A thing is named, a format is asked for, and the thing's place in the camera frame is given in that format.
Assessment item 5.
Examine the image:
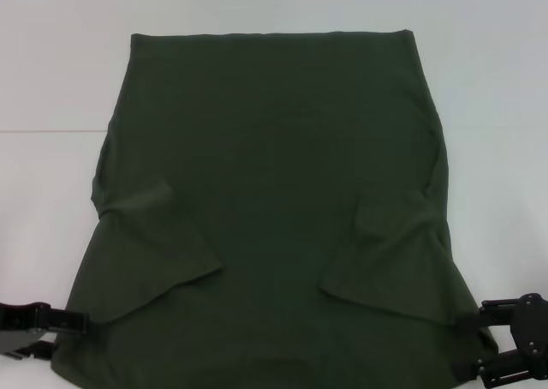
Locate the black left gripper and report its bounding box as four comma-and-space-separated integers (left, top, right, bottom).
0, 301, 92, 361

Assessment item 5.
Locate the dark green t-shirt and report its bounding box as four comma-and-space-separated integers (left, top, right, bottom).
50, 28, 500, 389

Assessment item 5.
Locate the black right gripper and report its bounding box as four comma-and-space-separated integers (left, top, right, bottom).
450, 292, 548, 385

